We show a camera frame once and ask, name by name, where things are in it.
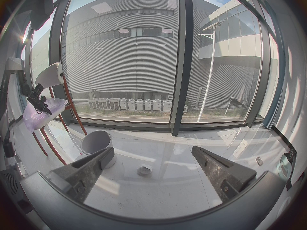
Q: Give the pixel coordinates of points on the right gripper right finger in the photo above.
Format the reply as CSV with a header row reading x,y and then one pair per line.
x,y
223,174

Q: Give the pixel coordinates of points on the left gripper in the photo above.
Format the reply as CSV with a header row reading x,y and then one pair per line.
x,y
36,101

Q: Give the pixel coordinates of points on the white chair with orange legs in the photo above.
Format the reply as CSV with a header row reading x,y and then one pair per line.
x,y
49,75

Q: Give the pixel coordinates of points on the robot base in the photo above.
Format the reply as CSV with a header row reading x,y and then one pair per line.
x,y
10,186

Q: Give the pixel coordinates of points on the white paper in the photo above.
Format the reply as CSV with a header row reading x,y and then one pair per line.
x,y
145,169

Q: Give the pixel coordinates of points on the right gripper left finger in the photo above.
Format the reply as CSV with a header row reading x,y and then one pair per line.
x,y
79,176

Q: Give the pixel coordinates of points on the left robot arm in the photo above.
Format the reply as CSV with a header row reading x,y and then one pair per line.
x,y
14,65

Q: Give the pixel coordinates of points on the purple plastic bag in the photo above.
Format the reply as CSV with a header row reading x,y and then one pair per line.
x,y
40,122

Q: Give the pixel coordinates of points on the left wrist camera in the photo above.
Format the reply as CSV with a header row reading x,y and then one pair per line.
x,y
38,89

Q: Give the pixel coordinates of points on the window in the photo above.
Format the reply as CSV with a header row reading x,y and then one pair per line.
x,y
182,56

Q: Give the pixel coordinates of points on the white trash bin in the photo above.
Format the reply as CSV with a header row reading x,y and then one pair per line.
x,y
96,140

